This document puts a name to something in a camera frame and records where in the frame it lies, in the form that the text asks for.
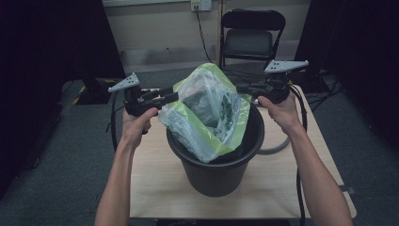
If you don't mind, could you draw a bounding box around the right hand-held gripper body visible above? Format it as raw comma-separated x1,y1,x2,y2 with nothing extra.
260,59,310,105

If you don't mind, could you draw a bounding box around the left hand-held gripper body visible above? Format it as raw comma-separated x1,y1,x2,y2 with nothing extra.
107,73,163,117

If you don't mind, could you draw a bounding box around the clear green-printed plastic bag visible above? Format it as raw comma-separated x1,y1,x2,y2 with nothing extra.
157,62,253,164

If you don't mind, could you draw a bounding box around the black ribbed trash bin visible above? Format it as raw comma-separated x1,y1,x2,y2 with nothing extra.
166,103,265,198

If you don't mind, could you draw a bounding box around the person's left hand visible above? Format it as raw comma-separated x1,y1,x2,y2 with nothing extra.
120,106,159,147

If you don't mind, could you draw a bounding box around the person's right hand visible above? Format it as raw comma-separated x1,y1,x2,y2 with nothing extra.
257,92,305,136

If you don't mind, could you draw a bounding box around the black stand base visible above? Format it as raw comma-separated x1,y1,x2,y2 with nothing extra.
290,70,323,93
72,77,118,106

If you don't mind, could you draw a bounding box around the black folding chair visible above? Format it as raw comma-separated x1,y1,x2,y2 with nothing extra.
219,8,287,65

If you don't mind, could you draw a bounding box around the black curtain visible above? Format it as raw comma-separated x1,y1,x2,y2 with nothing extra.
295,0,399,149
0,0,125,199

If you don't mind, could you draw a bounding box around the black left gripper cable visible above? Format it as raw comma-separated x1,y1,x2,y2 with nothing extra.
109,91,126,153

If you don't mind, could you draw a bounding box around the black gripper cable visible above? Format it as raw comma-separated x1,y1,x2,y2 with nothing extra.
288,85,309,226
109,91,126,153

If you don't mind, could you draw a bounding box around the bundle of black floor cables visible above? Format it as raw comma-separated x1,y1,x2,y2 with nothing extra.
305,72,344,112

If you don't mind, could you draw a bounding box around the black power cable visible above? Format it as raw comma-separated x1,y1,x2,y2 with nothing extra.
195,5,219,65

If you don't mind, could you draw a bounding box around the white wall socket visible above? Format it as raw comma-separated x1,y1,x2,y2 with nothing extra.
190,0,213,12

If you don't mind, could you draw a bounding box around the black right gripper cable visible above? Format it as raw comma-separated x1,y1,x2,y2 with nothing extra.
288,85,309,226

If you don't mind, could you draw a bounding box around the grey table bracket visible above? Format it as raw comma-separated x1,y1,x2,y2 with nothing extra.
340,185,357,196

